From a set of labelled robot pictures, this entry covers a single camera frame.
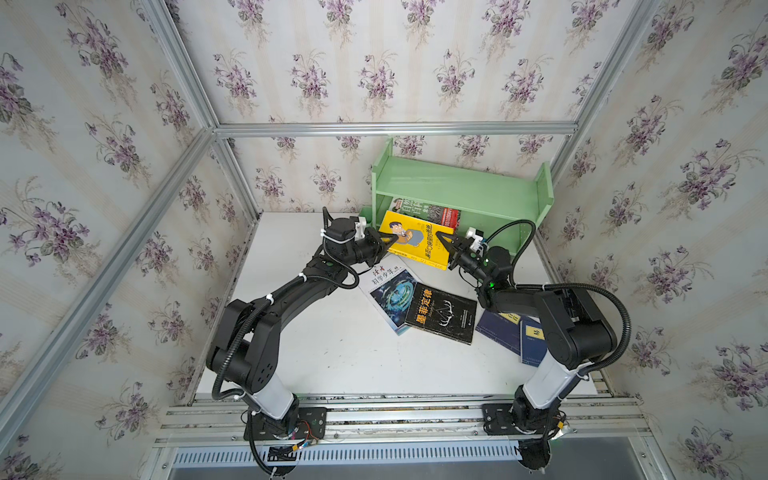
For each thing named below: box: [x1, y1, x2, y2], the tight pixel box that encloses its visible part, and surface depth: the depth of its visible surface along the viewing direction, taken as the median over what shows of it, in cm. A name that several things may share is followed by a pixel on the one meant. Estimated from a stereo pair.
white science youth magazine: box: [358, 253, 419, 336], surface depth 100 cm
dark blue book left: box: [475, 309, 521, 356], surface depth 92 cm
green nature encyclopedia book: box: [389, 198, 461, 229], surface depth 103 cm
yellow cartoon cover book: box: [379, 210, 455, 271], surface depth 84 cm
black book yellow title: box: [405, 282, 478, 345], surface depth 92 cm
